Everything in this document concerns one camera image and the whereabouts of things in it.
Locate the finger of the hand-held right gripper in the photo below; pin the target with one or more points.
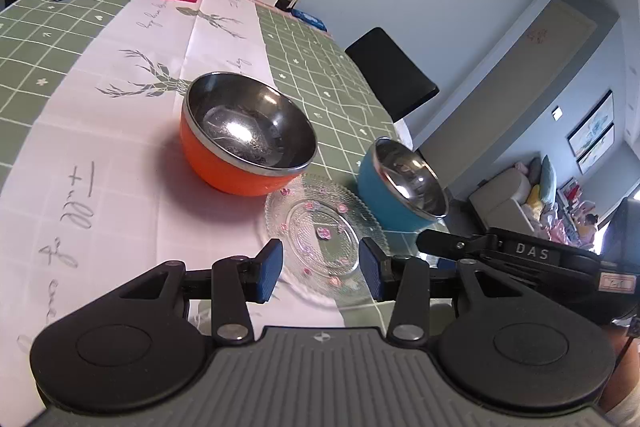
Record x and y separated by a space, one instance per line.
450 244

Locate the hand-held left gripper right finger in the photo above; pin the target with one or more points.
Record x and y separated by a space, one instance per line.
370 272

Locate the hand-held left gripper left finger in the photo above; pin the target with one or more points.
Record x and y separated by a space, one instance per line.
270 269

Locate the clear glass plate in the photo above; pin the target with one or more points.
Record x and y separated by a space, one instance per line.
320 217

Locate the blue steel bowl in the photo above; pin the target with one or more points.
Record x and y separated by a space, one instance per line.
380 197

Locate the orange steel bowl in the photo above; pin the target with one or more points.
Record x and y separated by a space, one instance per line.
225 172

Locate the grey sofa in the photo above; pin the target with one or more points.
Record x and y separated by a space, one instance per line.
500 202

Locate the teal cushion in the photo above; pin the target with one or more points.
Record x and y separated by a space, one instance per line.
547 179

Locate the green checked tablecloth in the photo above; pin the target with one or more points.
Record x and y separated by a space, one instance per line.
310 72

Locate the white deer print table runner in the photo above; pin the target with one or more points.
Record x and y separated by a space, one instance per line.
100 147

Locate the blue packet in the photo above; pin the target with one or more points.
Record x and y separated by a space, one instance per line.
310 19

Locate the framed wall picture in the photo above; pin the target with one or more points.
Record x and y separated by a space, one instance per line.
592 124
597 152

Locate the white wall switch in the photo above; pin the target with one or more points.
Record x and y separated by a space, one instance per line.
556 112

